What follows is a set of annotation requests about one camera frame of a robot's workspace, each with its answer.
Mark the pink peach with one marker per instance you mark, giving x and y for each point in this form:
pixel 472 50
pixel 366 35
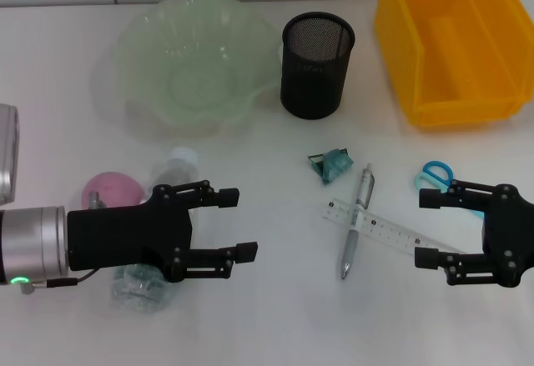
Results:
pixel 112 187

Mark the clear green-label water bottle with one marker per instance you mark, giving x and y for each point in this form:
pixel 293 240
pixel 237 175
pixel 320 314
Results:
pixel 179 170

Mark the black mesh pen holder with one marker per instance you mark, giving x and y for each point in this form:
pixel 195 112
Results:
pixel 313 78

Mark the teal plastic wrapper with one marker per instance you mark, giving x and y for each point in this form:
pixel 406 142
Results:
pixel 334 166

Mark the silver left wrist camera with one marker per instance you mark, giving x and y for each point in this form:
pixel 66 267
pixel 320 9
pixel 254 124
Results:
pixel 8 153

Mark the blue scissors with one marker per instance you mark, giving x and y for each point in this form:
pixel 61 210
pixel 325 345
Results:
pixel 449 176

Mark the green glass fruit plate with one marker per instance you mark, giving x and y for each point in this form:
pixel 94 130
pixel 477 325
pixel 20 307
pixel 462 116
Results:
pixel 187 49

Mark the grey ballpoint pen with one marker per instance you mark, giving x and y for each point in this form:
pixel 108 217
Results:
pixel 349 249

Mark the transparent plastic ruler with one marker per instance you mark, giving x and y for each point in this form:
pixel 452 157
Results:
pixel 392 232

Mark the yellow plastic bin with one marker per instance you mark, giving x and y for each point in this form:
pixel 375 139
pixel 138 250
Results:
pixel 459 49

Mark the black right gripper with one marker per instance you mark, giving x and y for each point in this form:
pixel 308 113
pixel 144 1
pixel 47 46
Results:
pixel 511 237

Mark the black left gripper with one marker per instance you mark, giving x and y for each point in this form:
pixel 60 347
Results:
pixel 125 237

